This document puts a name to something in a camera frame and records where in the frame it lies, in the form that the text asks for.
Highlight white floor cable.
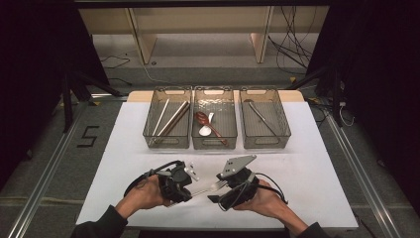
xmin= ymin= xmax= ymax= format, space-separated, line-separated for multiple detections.
xmin=142 ymin=62 xmax=172 ymax=85

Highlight brown wooden spoon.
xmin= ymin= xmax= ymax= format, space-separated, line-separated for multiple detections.
xmin=193 ymin=111 xmax=229 ymax=147

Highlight bundle of black floor cables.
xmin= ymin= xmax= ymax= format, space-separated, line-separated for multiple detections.
xmin=266 ymin=6 xmax=318 ymax=75

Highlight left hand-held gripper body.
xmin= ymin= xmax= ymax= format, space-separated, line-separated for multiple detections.
xmin=157 ymin=161 xmax=201 ymax=203

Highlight black metal stand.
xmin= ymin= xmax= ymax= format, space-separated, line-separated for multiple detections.
xmin=285 ymin=65 xmax=345 ymax=128
xmin=60 ymin=70 xmax=123 ymax=133

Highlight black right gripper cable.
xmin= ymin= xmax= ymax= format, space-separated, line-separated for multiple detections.
xmin=217 ymin=172 xmax=289 ymax=212

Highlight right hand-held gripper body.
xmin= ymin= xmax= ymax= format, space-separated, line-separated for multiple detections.
xmin=216 ymin=154 xmax=261 ymax=211

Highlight light wooden desk frame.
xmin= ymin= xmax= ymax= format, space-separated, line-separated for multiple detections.
xmin=78 ymin=6 xmax=331 ymax=65

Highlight person's left hand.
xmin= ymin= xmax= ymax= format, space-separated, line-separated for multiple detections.
xmin=115 ymin=175 xmax=172 ymax=220

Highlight black curtain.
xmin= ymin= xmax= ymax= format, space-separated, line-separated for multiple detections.
xmin=0 ymin=0 xmax=110 ymax=192
xmin=306 ymin=0 xmax=420 ymax=209

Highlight black floor cable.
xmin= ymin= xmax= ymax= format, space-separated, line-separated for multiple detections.
xmin=100 ymin=54 xmax=132 ymax=69

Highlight metal table knife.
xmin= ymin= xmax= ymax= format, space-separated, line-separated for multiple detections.
xmin=248 ymin=101 xmax=278 ymax=137

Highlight person's right hand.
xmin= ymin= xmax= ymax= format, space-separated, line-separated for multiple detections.
xmin=234 ymin=179 xmax=308 ymax=234

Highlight aluminium floor rail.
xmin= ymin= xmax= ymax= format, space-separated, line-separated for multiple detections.
xmin=325 ymin=108 xmax=402 ymax=238
xmin=6 ymin=102 xmax=90 ymax=238

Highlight smoky clear plastic bin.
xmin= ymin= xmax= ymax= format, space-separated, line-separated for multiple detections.
xmin=142 ymin=86 xmax=193 ymax=149
xmin=239 ymin=86 xmax=292 ymax=150
xmin=191 ymin=86 xmax=239 ymax=151

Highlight white ceramic spoon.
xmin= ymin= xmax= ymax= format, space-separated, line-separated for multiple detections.
xmin=198 ymin=112 xmax=215 ymax=137

